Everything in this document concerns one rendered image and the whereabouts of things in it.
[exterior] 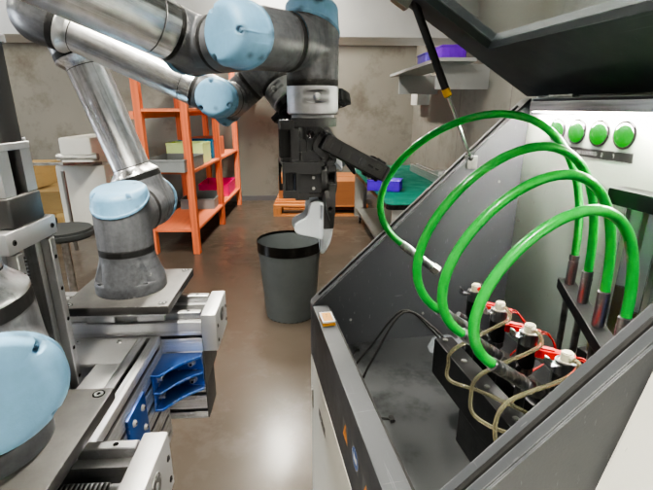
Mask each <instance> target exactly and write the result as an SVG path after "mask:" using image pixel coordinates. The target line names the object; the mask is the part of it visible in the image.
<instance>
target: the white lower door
mask: <svg viewBox="0 0 653 490"><path fill-rule="evenodd" d="M312 407H313V422H314V490H352V487H351V484H350V480H349V477H348V475H347V471H346V468H345V465H344V461H343V458H342V455H341V451H340V448H339V445H338V441H337V438H336V434H335V431H334V429H333V425H332V422H331V419H330V415H329V412H328V409H327V403H326V400H325V396H324V393H323V390H322V386H321V383H320V379H319V376H318V373H317V370H316V367H315V364H314V361H313V386H312Z"/></svg>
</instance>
